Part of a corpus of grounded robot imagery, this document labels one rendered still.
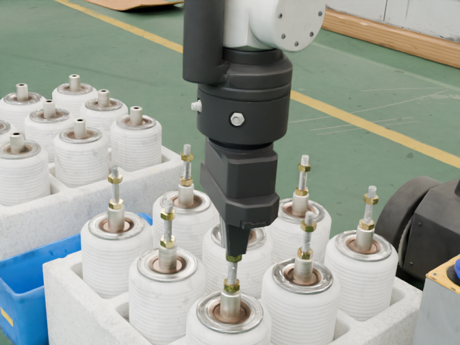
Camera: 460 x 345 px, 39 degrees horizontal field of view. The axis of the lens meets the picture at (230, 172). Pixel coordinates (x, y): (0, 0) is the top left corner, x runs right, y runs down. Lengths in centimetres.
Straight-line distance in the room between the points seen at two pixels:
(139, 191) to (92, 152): 12
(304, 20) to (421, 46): 240
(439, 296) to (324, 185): 91
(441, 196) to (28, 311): 70
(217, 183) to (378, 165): 117
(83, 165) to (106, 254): 33
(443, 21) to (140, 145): 198
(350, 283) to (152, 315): 26
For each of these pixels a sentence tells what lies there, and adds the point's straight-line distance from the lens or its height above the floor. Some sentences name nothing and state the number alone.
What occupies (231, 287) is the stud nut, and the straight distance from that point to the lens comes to 71.
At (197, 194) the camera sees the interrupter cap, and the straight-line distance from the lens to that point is 98.
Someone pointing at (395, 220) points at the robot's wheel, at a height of 15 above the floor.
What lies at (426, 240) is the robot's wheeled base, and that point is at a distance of 118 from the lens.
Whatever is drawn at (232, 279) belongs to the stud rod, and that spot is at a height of 30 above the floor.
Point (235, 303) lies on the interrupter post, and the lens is 72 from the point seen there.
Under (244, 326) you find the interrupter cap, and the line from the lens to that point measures 72.
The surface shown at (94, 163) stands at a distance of 117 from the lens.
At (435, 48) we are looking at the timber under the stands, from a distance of 291.
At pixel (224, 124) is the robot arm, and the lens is 59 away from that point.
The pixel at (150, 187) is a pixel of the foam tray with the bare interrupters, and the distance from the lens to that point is 122.
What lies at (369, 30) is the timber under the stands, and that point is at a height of 5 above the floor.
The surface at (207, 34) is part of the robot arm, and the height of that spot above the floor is 57.
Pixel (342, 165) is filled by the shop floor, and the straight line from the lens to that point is 175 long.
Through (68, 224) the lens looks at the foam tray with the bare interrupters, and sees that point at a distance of 116.
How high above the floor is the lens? 70
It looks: 25 degrees down
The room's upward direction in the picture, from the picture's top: 3 degrees clockwise
